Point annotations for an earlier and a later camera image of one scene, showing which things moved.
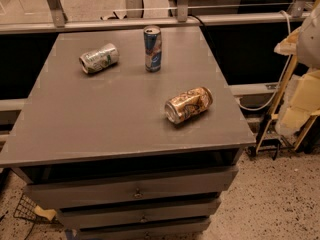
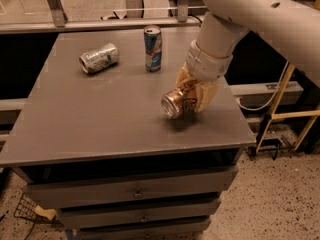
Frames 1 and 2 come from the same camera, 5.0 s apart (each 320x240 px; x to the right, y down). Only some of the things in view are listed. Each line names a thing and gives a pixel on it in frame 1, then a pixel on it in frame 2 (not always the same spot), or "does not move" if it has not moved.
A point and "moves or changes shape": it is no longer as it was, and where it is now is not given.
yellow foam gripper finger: (305, 102) → (205, 93)
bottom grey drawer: (184, 230) does not move
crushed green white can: (99, 59) does not move
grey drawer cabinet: (137, 133) does not move
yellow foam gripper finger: (288, 46) → (184, 76)
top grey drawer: (68, 195) does not move
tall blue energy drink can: (152, 48) does not move
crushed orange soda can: (193, 101) moves or changes shape
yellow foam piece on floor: (48, 213) does not move
